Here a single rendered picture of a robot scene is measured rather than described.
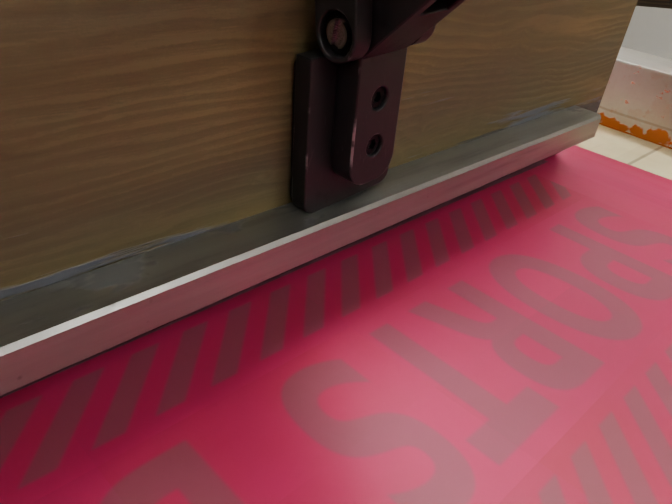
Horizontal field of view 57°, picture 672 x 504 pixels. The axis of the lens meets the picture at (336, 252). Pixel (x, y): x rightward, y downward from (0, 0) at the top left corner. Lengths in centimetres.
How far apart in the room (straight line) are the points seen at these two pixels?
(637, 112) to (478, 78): 19
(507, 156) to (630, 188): 11
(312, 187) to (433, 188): 5
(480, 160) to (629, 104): 19
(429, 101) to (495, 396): 9
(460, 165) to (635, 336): 7
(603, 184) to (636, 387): 14
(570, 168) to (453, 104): 13
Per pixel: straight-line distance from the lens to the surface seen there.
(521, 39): 23
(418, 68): 18
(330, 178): 16
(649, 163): 36
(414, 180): 18
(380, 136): 15
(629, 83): 39
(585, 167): 33
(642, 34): 225
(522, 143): 23
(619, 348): 20
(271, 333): 17
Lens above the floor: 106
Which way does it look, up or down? 32 degrees down
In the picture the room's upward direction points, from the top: 8 degrees clockwise
